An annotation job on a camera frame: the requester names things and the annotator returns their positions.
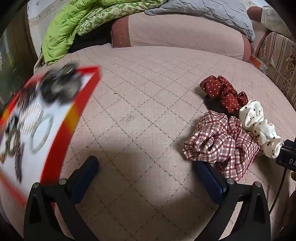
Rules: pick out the white dotted scrunchie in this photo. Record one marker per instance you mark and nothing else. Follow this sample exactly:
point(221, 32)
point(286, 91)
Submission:
point(254, 120)

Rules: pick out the red tray with white inside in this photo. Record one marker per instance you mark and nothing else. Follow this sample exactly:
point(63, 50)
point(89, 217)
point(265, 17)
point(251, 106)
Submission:
point(30, 166)

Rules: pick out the grey quilted blanket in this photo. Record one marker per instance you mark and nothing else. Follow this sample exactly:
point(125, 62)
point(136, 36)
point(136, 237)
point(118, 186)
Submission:
point(208, 14)

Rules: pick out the person's right forearm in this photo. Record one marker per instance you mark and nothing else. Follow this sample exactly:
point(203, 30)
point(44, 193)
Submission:
point(286, 217)

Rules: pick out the red polka dot scrunchie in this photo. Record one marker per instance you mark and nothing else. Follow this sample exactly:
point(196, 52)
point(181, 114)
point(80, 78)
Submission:
point(215, 88)

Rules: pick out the red plaid scrunchie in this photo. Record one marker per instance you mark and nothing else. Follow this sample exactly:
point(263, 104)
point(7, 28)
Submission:
point(215, 143)

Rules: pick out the green quilted blanket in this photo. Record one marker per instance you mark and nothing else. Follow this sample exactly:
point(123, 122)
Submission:
point(69, 30)

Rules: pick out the plastic bottle with orange label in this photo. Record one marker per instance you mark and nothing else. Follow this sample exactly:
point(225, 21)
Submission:
point(259, 64)

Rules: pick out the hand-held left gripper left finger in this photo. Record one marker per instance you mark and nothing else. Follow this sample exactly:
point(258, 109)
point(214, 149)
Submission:
point(86, 171)

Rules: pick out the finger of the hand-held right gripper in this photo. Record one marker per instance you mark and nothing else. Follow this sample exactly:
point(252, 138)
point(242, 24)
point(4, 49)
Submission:
point(289, 144)

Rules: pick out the person's leg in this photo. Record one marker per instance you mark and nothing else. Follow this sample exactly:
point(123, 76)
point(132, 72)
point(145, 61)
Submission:
point(255, 14)

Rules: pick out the striped cushion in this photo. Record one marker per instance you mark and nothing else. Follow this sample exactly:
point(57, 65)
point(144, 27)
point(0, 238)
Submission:
point(279, 58)

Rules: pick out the grey black organza scrunchie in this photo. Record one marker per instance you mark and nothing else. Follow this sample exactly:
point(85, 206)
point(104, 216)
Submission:
point(60, 88)

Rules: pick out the beige patterned cloth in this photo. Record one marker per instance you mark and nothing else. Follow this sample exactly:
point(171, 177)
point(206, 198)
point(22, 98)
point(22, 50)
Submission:
point(39, 62)

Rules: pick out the white patterned shorts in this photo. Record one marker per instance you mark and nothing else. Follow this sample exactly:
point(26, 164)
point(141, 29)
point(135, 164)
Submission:
point(272, 19)

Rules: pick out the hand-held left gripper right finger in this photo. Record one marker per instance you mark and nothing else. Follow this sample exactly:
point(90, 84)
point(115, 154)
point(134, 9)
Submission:
point(208, 178)

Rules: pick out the pink bolster pillow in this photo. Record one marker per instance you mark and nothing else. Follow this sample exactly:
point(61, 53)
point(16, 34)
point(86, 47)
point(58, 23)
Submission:
point(173, 34)

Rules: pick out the dark glass cabinet door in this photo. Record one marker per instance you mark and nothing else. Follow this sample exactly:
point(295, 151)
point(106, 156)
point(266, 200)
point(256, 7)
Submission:
point(16, 51)

